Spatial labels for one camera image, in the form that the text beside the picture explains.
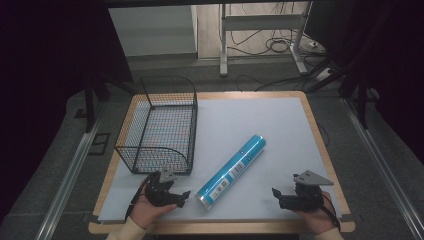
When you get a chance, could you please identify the aluminium floor rail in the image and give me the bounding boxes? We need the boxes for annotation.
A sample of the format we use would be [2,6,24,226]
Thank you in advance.
[34,111,106,240]
[342,97,424,240]

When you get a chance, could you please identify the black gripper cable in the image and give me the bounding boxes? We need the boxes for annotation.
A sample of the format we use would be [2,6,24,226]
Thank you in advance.
[124,173,154,222]
[320,193,342,232]

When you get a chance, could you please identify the white cabinet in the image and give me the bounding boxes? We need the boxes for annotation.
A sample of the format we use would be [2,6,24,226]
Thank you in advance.
[107,4,199,58]

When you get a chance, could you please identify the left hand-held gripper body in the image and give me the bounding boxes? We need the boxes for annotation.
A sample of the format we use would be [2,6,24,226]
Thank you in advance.
[144,168,179,208]

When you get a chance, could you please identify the blue plastic wrap roll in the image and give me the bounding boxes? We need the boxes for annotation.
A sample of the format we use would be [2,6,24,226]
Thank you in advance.
[195,133,267,210]

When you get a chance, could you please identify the person's left hand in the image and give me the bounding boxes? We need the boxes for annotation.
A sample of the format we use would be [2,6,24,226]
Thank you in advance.
[128,194,178,231]

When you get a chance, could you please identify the white table mat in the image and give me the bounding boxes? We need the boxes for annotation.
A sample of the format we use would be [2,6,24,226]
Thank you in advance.
[97,96,343,224]

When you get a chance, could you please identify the black floor cables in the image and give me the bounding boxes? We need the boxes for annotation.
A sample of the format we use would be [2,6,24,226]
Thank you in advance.
[229,2,329,93]

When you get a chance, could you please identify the person's right hand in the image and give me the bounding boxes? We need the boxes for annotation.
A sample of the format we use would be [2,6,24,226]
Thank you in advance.
[301,191,338,235]

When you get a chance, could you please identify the dark curtain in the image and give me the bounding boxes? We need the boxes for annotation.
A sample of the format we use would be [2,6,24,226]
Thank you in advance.
[304,0,424,166]
[0,0,134,228]

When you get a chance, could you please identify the black wire basket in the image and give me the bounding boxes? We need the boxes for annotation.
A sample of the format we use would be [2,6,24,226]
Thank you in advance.
[114,75,199,176]

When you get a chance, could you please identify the white metal desk frame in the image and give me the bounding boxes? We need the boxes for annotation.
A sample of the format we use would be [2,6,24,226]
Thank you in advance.
[218,1,310,77]

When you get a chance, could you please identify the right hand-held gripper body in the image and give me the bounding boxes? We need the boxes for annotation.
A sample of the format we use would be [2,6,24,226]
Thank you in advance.
[282,169,335,212]

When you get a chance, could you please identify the black metal stand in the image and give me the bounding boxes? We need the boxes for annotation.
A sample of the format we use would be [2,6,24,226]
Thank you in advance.
[338,63,381,130]
[82,73,138,134]

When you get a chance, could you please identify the black floor plate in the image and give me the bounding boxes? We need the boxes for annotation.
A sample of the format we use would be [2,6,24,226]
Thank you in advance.
[87,132,111,156]

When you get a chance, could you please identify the white power strip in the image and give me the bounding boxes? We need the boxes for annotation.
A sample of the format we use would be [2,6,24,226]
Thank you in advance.
[314,67,335,83]

